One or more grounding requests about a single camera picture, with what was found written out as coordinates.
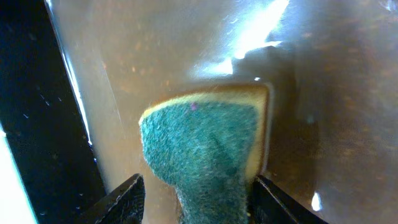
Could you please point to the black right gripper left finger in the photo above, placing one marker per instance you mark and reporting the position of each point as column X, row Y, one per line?
column 124, row 205

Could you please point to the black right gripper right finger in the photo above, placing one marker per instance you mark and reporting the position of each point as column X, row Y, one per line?
column 268, row 204

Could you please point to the green yellow scrub sponge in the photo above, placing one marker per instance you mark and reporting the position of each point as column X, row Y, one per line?
column 209, row 145

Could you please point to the teal plastic serving tray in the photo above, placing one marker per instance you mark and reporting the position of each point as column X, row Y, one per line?
column 15, row 204

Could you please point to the black tray with water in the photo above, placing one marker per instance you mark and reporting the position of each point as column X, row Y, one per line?
column 77, row 75

